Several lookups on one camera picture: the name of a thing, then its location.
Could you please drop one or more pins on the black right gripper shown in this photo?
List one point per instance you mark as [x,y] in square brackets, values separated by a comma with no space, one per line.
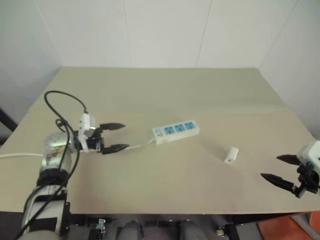
[306,180]

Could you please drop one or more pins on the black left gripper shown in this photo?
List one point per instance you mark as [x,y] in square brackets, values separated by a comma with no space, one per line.
[95,143]

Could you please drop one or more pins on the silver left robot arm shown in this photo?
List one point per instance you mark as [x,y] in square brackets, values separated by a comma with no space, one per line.
[53,152]

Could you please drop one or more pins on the white cylindrical plug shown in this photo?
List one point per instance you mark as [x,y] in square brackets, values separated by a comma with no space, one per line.
[231,155]

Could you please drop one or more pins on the white power strip blue sockets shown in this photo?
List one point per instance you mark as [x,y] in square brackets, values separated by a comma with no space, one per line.
[175,131]

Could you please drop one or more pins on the orange object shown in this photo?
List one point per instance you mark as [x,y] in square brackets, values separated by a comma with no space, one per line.
[287,228]

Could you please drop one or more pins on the small metal clamp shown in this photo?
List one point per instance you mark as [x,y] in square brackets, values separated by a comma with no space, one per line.
[100,225]
[220,231]

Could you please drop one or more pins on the dark grey rounded shape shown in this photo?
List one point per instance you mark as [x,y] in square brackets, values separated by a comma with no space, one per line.
[130,230]

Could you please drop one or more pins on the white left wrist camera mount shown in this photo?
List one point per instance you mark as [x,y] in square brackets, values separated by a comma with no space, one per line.
[84,123]

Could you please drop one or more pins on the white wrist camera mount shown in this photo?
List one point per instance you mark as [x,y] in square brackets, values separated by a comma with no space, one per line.
[84,123]
[311,153]

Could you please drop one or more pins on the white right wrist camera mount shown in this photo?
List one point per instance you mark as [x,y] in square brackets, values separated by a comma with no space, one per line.
[311,153]

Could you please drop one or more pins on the black table frame bar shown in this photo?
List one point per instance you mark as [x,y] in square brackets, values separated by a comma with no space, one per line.
[162,218]

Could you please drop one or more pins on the dark slanted frame piece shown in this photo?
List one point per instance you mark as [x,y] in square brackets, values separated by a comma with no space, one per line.
[7,122]

